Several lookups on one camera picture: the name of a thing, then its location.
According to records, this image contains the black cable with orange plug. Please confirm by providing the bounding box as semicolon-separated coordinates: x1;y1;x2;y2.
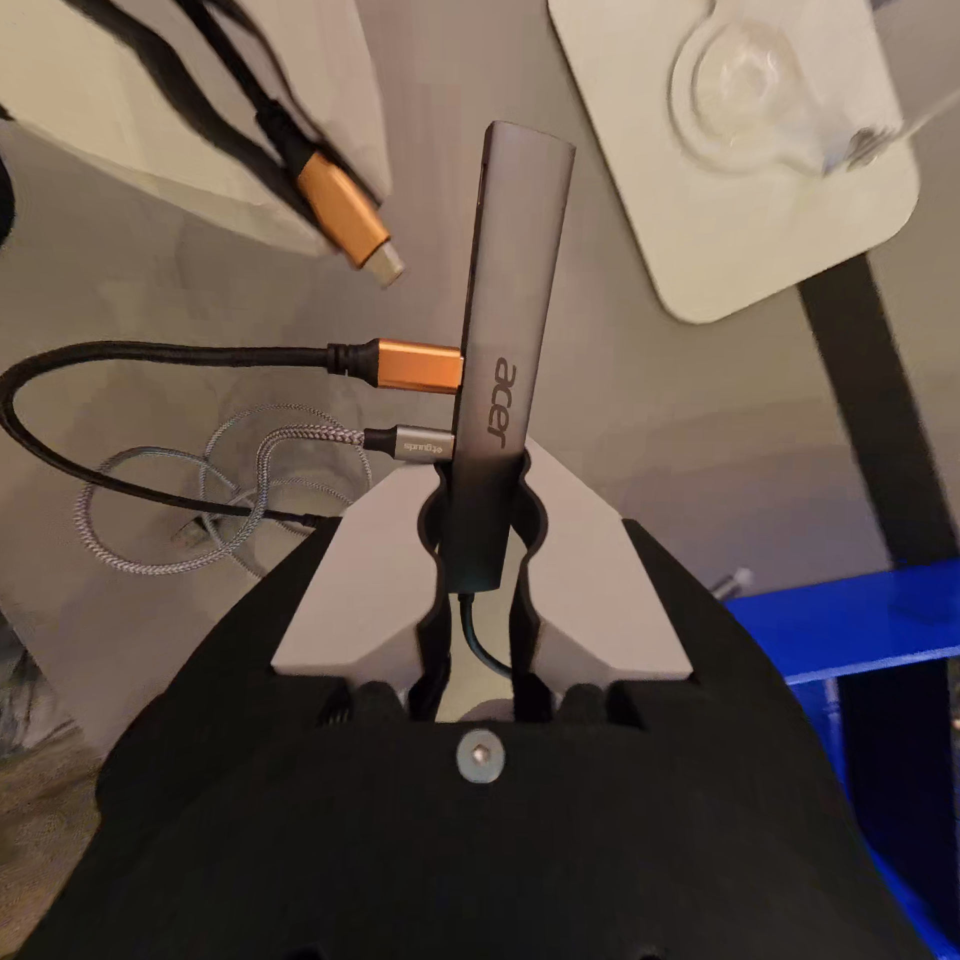
0;339;466;529
165;0;406;289

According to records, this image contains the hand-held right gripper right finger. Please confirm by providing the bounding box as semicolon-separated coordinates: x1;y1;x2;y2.
510;447;694;706

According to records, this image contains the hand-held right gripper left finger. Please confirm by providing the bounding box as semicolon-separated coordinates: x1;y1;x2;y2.
270;455;448;706

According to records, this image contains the grey braided cable silver plug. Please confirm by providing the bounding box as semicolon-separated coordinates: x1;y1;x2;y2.
72;405;459;579

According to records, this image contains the grey usb hub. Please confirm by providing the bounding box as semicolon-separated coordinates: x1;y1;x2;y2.
432;123;579;694

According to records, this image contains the blue plastic bin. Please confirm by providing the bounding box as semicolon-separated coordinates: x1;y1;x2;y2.
728;563;960;960

